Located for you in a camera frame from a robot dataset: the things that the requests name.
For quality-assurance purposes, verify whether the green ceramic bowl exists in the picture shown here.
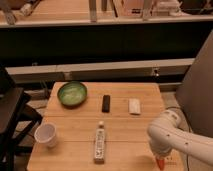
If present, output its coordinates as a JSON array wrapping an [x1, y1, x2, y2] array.
[[57, 81, 87, 107]]

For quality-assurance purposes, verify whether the red orange pepper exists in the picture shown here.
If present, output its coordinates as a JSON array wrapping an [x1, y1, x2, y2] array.
[[156, 158, 165, 171]]

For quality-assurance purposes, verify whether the white paper cup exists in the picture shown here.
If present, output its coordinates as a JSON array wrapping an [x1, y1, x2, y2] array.
[[34, 123, 57, 148]]

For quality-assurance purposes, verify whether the white sauce bottle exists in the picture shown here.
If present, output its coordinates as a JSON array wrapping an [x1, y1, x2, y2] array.
[[94, 121, 106, 164]]

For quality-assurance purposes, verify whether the grey metal rail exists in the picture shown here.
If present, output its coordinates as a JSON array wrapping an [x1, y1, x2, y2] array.
[[6, 58, 194, 83]]

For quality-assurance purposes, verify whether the black side table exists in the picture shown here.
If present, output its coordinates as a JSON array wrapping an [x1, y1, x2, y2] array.
[[0, 65, 42, 171]]

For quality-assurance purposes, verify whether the grey panel board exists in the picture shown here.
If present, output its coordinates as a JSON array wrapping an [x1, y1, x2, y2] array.
[[176, 30, 213, 138]]

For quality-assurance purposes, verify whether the black rectangular block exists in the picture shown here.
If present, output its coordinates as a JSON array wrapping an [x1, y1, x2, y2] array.
[[102, 95, 110, 113]]

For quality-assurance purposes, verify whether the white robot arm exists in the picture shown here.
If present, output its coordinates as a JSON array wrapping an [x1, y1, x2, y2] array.
[[147, 110, 213, 165]]

